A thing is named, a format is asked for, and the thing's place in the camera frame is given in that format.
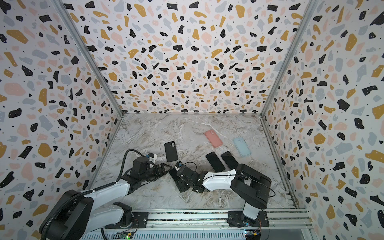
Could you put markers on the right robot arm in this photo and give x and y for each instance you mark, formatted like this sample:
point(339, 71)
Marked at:
point(252, 186)

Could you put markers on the right black phone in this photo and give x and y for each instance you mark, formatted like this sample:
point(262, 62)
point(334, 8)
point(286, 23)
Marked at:
point(230, 161)

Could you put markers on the pink phone case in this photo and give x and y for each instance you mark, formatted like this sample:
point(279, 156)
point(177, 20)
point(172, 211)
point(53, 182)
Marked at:
point(213, 138)

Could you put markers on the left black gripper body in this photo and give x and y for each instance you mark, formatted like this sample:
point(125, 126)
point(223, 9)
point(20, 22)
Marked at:
point(150, 174)

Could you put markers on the black phone case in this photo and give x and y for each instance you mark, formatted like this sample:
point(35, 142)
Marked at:
point(171, 151)

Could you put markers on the right corner aluminium post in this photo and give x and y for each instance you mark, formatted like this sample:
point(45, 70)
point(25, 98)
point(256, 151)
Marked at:
point(290, 54)

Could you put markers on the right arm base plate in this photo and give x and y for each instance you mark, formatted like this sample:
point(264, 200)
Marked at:
point(237, 219)

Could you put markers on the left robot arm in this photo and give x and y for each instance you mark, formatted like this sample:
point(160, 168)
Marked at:
point(78, 213)

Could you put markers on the corner aluminium post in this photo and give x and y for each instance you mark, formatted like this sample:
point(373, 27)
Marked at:
point(290, 54)
point(65, 16)

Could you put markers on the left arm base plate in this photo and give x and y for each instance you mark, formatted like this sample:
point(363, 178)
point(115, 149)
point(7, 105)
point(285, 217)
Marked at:
point(134, 220)

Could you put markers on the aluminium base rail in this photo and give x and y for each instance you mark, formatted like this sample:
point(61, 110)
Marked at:
point(285, 224)

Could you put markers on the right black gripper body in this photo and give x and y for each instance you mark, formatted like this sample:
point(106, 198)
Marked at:
point(177, 177)

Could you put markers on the right circuit board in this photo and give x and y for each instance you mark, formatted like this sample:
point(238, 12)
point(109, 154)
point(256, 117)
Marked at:
point(253, 235)

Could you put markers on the left green circuit board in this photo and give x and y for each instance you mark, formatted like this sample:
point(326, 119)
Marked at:
point(123, 236)

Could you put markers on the left corner aluminium post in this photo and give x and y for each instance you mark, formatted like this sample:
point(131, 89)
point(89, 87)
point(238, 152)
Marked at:
point(65, 16)

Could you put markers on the light blue phone case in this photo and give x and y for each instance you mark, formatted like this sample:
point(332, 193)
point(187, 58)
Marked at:
point(242, 147)

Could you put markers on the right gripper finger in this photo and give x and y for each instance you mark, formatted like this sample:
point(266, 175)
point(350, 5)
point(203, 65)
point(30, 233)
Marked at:
point(182, 186)
point(178, 165)

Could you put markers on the blue phone black screen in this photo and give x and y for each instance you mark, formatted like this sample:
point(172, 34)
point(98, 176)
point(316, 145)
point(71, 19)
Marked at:
point(173, 174)

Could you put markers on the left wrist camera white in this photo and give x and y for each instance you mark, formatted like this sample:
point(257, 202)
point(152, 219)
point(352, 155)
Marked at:
point(152, 157)

